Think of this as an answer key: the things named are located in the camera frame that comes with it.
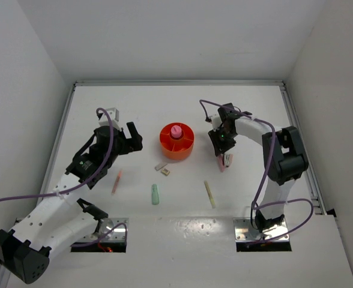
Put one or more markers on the orange round divided container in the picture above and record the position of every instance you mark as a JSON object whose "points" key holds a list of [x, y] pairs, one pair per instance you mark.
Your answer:
{"points": [[177, 149]]}

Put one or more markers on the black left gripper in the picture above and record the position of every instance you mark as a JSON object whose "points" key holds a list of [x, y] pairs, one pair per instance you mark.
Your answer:
{"points": [[129, 144]]}

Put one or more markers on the pink capped glue bottle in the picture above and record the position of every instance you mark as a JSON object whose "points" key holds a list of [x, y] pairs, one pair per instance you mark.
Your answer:
{"points": [[176, 132]]}

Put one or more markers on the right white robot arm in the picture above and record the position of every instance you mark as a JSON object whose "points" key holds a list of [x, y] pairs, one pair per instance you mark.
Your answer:
{"points": [[285, 159]]}

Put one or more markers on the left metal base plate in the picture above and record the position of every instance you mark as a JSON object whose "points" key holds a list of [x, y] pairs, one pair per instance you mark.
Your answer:
{"points": [[117, 229]]}

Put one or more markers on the grey white eraser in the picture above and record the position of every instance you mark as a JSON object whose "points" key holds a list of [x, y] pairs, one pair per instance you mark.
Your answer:
{"points": [[160, 166]]}

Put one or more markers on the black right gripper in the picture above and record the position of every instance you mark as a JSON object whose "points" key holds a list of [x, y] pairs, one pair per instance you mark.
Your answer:
{"points": [[220, 147]]}

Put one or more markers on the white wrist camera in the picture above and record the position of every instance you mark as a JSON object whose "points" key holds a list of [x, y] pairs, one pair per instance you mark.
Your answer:
{"points": [[105, 116], [216, 122]]}

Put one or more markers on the small tan barcode box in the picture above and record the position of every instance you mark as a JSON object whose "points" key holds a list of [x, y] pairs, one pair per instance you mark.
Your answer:
{"points": [[165, 172]]}

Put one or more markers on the metal base plate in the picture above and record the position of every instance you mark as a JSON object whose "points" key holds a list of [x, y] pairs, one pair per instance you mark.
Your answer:
{"points": [[117, 229], [245, 232]]}

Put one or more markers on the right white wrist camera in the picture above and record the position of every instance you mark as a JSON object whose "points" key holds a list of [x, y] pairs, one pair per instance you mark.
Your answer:
{"points": [[216, 122]]}

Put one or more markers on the green glue stick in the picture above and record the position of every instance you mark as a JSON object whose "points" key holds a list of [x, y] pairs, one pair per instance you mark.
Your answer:
{"points": [[155, 194]]}

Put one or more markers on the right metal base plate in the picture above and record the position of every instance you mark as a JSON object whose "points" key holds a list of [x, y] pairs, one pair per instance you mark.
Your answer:
{"points": [[245, 232]]}

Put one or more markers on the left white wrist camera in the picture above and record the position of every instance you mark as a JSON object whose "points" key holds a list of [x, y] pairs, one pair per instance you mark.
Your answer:
{"points": [[105, 116]]}

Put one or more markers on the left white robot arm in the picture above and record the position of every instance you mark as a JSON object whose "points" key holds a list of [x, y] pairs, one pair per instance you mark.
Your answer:
{"points": [[64, 216]]}

